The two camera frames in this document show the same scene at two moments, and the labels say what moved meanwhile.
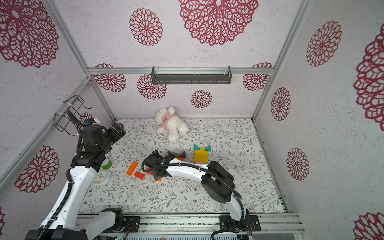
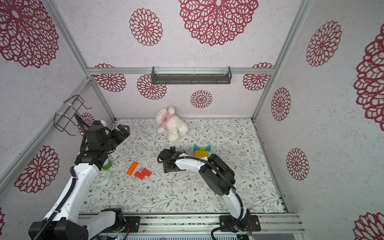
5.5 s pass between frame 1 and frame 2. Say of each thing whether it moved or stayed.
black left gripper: stayed
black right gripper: moved
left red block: stayed
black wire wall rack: stayed
